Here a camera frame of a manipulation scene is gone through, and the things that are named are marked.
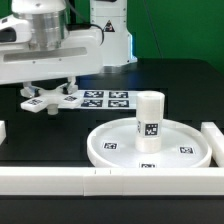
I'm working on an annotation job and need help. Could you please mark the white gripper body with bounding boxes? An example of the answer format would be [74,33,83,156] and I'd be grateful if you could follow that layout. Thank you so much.
[0,28,103,85]

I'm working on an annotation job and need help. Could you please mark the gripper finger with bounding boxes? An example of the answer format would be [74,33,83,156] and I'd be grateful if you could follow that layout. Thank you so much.
[21,82,40,98]
[63,76,78,94]

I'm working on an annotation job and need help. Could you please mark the white cross-shaped table base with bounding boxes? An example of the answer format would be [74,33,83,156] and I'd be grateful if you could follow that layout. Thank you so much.
[21,83,83,115]

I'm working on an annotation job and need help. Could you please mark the white round table top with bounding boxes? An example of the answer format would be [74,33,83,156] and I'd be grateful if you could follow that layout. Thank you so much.
[87,117,212,168]

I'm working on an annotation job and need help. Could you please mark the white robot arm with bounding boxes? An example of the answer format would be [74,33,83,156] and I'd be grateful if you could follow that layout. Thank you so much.
[0,0,104,97]

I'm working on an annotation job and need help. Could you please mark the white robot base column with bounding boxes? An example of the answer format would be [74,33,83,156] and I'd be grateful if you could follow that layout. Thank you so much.
[90,0,137,73]

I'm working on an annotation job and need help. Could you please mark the white marker sheet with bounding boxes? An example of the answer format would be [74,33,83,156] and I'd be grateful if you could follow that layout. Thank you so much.
[66,90,138,110]

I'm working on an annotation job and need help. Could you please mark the white left fence bar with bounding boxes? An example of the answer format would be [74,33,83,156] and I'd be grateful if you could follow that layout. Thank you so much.
[0,121,6,145]

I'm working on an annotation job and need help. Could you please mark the white fence bar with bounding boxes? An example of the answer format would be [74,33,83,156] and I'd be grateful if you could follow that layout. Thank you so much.
[201,122,224,168]
[0,121,6,145]
[0,167,224,196]

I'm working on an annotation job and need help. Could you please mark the white front fence bar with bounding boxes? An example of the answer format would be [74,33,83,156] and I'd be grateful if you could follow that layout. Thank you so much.
[0,167,224,196]

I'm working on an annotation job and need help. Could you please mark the white right fence bar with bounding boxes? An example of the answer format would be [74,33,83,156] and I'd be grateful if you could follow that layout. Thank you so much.
[201,122,224,168]

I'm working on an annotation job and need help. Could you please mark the black cables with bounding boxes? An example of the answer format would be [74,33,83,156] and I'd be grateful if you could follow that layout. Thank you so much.
[64,0,106,46]

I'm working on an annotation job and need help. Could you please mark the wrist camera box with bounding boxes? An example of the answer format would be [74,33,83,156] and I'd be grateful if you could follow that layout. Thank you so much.
[0,15,32,44]

